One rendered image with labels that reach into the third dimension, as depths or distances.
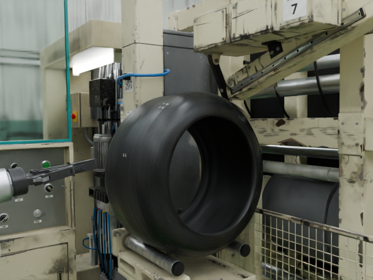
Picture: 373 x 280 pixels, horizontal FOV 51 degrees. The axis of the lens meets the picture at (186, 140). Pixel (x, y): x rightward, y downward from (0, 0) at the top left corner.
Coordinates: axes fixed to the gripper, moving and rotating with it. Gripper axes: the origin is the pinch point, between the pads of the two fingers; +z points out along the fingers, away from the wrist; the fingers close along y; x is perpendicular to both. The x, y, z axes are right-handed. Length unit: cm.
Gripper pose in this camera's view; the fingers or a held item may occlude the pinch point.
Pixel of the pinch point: (83, 166)
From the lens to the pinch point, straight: 118.0
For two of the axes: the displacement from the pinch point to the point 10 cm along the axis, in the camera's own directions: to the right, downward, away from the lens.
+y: -5.6, -0.4, 8.2
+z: 8.1, -1.9, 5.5
